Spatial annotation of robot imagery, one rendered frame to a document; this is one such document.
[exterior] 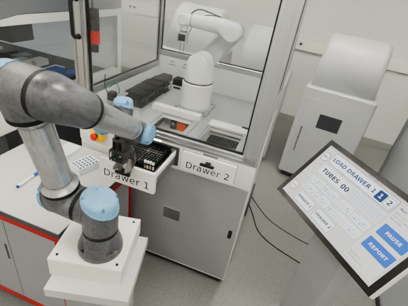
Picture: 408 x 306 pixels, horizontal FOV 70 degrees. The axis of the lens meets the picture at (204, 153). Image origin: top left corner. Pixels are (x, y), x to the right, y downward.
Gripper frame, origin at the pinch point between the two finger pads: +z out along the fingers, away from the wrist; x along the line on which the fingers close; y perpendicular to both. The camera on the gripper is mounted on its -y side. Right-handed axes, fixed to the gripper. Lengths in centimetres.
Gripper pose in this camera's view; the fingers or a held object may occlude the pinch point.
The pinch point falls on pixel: (125, 170)
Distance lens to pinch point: 136.2
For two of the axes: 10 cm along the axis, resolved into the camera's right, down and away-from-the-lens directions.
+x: 9.4, 2.8, -2.0
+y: -3.2, 4.4, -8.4
